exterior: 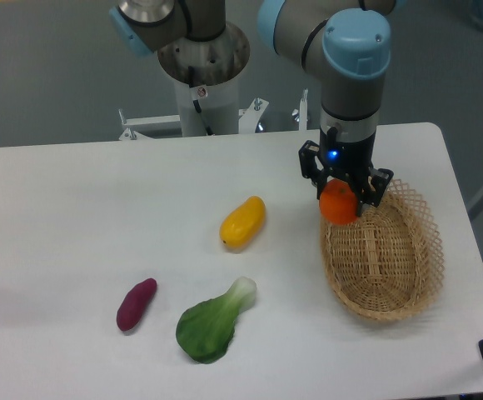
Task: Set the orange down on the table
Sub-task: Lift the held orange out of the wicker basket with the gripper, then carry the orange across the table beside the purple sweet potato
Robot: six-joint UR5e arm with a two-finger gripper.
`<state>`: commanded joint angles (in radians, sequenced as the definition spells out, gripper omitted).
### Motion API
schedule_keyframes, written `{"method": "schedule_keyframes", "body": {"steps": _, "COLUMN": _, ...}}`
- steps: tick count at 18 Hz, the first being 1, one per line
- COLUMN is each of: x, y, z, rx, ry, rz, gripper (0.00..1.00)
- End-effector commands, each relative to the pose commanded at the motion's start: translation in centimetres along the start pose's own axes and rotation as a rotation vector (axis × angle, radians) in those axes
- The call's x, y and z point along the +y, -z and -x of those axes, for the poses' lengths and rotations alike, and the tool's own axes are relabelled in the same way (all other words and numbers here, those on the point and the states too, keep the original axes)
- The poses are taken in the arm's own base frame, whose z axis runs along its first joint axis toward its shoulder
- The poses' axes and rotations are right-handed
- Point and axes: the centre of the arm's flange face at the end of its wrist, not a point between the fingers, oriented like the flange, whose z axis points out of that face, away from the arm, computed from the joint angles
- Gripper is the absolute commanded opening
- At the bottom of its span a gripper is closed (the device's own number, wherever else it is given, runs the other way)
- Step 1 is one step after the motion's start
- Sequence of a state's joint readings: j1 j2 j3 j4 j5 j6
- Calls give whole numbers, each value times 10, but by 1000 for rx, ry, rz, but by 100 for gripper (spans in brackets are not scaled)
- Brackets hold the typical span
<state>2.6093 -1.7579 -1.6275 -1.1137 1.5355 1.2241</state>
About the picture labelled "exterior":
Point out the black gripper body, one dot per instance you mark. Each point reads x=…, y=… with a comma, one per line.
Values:
x=346, y=146

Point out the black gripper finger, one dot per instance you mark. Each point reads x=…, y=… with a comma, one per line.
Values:
x=308, y=157
x=369, y=186

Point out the orange fruit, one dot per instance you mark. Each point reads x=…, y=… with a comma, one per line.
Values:
x=337, y=203

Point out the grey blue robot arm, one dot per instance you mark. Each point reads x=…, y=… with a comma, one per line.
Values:
x=345, y=45

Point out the woven wicker basket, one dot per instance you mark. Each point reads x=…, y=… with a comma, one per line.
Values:
x=389, y=264

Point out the yellow mango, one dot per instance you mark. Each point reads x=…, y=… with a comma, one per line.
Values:
x=243, y=223

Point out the green bok choy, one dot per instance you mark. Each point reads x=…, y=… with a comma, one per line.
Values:
x=204, y=332

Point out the purple sweet potato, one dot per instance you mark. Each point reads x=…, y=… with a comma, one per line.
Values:
x=135, y=303

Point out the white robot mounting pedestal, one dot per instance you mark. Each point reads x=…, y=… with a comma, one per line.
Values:
x=206, y=78

